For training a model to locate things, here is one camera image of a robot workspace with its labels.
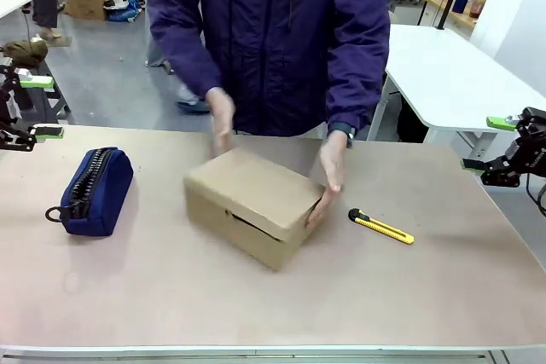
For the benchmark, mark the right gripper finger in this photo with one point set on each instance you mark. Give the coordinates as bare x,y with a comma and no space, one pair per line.
501,123
475,165

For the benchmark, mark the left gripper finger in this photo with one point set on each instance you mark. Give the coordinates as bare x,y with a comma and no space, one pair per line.
42,132
36,82

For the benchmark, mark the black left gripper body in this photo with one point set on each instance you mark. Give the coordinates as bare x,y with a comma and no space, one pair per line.
7,104

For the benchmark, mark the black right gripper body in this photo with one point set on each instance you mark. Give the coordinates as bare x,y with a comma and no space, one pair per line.
526,155

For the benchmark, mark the brown cardboard box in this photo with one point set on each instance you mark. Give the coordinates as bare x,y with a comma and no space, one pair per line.
251,206

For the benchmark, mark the person's left forearm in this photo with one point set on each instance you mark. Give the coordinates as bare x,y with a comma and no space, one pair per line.
358,70

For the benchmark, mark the person's right forearm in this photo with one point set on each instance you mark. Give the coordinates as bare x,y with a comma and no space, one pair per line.
183,48

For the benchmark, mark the person's left hand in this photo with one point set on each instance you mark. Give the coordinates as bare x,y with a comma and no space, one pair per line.
330,172

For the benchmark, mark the person's right hand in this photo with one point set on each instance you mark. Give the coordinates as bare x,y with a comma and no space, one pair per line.
222,121

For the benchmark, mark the grey plastic stool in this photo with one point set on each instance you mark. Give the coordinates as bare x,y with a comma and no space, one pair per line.
47,99

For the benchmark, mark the olive green bag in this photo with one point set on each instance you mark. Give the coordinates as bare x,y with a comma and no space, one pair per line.
25,52

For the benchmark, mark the large white table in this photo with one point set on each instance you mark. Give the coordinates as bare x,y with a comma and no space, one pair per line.
452,74

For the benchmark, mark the navy blue zipper pouch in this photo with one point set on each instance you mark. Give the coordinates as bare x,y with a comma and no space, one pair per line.
100,187

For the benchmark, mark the yellow black utility knife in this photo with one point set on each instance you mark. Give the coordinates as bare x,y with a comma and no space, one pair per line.
381,227

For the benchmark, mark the blue plastic bag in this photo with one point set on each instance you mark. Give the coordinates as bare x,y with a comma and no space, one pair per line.
123,9

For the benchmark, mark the amber liquid bottle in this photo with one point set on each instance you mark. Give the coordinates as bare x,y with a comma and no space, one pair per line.
478,4

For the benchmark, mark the black stand pole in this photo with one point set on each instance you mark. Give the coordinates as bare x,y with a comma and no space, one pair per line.
448,4

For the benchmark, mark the dark wristwatch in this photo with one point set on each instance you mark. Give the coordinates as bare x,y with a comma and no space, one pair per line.
346,131

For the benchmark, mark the person in red jacket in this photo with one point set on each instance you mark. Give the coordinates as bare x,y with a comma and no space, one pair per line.
170,65

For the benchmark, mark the wooden desk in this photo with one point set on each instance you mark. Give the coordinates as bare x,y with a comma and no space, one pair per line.
431,1

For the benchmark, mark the person in purple jacket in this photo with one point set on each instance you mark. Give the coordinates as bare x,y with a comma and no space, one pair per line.
273,40

